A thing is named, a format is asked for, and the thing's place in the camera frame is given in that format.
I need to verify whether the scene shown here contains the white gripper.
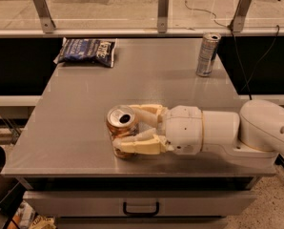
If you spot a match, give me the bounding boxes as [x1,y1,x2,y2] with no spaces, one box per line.
[112,104,203,155]

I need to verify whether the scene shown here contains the orange soda can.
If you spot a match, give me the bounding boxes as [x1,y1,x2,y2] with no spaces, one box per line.
[106,105,139,159]

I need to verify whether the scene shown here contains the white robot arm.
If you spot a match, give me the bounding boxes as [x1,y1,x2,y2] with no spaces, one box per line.
[107,100,284,167]

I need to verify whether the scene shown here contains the silver blue energy drink can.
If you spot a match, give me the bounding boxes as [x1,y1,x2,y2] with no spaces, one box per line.
[196,32,221,77]

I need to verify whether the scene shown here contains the blue chip bag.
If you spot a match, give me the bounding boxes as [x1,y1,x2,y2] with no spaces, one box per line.
[55,38,116,68]

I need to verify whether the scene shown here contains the yellow snack bag on floor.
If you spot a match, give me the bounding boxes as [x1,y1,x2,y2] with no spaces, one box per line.
[29,216,56,229]

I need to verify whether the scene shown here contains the grey drawer front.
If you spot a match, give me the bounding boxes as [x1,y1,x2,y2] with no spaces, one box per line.
[24,191,256,218]

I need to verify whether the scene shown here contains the black drawer handle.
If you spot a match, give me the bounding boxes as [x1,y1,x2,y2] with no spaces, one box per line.
[122,202,160,218]

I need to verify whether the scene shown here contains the black cable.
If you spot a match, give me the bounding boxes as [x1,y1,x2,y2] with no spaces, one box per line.
[181,0,281,101]

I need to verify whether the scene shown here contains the middle metal bracket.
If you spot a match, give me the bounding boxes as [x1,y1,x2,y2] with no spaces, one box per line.
[157,0,169,33]

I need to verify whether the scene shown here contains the metal bracket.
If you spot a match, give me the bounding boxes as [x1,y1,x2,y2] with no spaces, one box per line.
[157,0,169,33]
[229,0,252,32]
[32,0,55,33]

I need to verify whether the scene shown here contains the left metal bracket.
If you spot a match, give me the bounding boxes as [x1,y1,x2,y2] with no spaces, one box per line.
[32,0,55,33]

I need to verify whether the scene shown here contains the right metal bracket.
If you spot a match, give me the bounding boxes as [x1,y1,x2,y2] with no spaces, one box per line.
[229,0,252,32]

